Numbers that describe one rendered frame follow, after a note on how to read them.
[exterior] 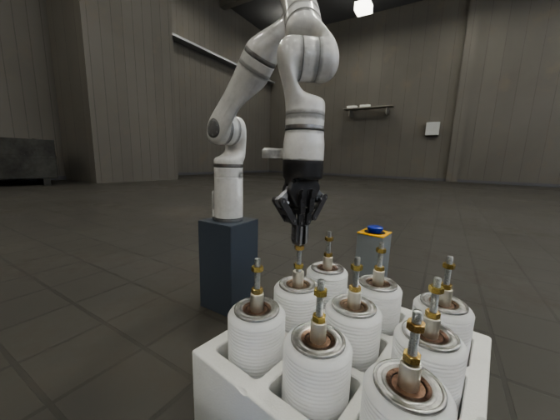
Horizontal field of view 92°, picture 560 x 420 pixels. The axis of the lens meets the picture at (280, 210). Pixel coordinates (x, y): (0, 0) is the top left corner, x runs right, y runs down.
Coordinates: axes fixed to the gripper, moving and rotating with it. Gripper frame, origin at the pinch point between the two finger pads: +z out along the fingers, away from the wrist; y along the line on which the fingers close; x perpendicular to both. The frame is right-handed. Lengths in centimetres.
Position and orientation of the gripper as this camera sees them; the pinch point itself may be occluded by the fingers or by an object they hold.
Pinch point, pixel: (299, 234)
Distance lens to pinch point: 52.5
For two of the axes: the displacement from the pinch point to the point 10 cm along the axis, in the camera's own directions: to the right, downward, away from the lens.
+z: -0.3, 9.8, 1.8
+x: -6.6, -1.6, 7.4
